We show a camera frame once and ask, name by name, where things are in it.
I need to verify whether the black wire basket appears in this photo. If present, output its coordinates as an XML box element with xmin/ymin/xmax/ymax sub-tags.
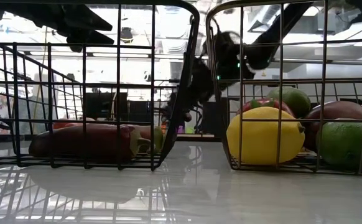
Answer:
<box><xmin>205</xmin><ymin>0</ymin><xmax>362</xmax><ymax>175</ymax></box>
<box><xmin>0</xmin><ymin>0</ymin><xmax>200</xmax><ymax>172</ymax></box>

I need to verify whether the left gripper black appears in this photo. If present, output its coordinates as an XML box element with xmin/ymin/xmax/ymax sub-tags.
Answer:
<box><xmin>0</xmin><ymin>2</ymin><xmax>115</xmax><ymax>52</ymax></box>

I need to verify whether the black ceiling lamp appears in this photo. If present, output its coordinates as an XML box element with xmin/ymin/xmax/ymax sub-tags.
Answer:
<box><xmin>119</xmin><ymin>27</ymin><xmax>134</xmax><ymax>44</ymax></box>

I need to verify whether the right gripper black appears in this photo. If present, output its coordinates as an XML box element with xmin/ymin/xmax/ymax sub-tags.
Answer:
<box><xmin>167</xmin><ymin>30</ymin><xmax>277</xmax><ymax>121</ymax></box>

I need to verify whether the yellow toy lemon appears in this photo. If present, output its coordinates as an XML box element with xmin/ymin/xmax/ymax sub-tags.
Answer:
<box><xmin>226</xmin><ymin>106</ymin><xmax>306</xmax><ymax>166</ymax></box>

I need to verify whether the red toy apple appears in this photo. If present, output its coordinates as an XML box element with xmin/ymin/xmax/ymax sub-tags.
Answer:
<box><xmin>236</xmin><ymin>98</ymin><xmax>295</xmax><ymax>118</ymax></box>

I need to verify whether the small black cabinet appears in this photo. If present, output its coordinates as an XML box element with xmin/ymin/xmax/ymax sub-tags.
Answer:
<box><xmin>128</xmin><ymin>100</ymin><xmax>157</xmax><ymax>124</ymax></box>

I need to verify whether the right black wire basket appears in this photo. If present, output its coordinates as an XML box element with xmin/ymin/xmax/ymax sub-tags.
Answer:
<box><xmin>205</xmin><ymin>0</ymin><xmax>362</xmax><ymax>175</ymax></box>

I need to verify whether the tall black cabinet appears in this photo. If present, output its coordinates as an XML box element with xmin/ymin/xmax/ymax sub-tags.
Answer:
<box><xmin>201</xmin><ymin>98</ymin><xmax>230</xmax><ymax>135</ymax></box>

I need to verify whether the dark purple eggplant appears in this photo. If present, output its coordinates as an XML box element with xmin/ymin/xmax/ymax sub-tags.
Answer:
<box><xmin>302</xmin><ymin>100</ymin><xmax>362</xmax><ymax>152</ymax></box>

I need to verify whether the wide black cabinet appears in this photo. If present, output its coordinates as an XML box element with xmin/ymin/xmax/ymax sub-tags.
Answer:
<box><xmin>84</xmin><ymin>91</ymin><xmax>129</xmax><ymax>122</ymax></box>

